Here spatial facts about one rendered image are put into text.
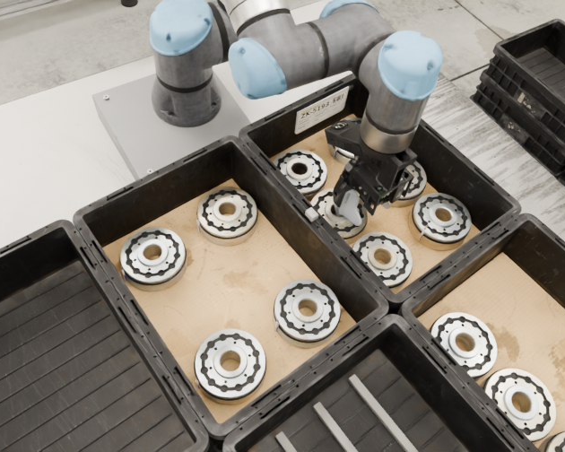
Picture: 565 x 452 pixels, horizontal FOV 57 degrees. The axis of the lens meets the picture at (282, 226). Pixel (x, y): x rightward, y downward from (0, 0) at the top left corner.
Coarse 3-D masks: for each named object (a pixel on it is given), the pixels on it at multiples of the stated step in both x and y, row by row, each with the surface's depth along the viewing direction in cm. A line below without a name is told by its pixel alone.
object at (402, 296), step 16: (352, 80) 99; (320, 96) 96; (288, 112) 93; (256, 128) 90; (432, 128) 93; (448, 144) 91; (464, 160) 90; (480, 176) 88; (496, 192) 87; (304, 208) 82; (512, 208) 85; (320, 224) 80; (496, 224) 84; (336, 240) 79; (480, 240) 81; (352, 256) 78; (448, 256) 79; (368, 272) 76; (432, 272) 79; (384, 288) 75; (416, 288) 76; (400, 304) 75
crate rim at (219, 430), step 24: (216, 144) 88; (240, 144) 88; (168, 168) 84; (264, 168) 86; (120, 192) 81; (288, 192) 83; (96, 240) 76; (120, 288) 72; (384, 312) 73; (168, 360) 67; (312, 360) 69; (288, 384) 67; (216, 432) 63
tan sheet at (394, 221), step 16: (304, 144) 102; (320, 144) 103; (272, 160) 100; (336, 176) 99; (432, 192) 98; (384, 208) 95; (400, 208) 96; (368, 224) 93; (384, 224) 93; (400, 224) 94; (416, 240) 92; (464, 240) 93; (416, 256) 90; (432, 256) 90; (416, 272) 89
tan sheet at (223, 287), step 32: (160, 224) 90; (192, 224) 91; (192, 256) 87; (224, 256) 88; (256, 256) 88; (288, 256) 88; (192, 288) 84; (224, 288) 84; (256, 288) 85; (160, 320) 81; (192, 320) 81; (224, 320) 81; (256, 320) 82; (352, 320) 83; (192, 352) 78; (288, 352) 79; (192, 384) 76; (224, 416) 74
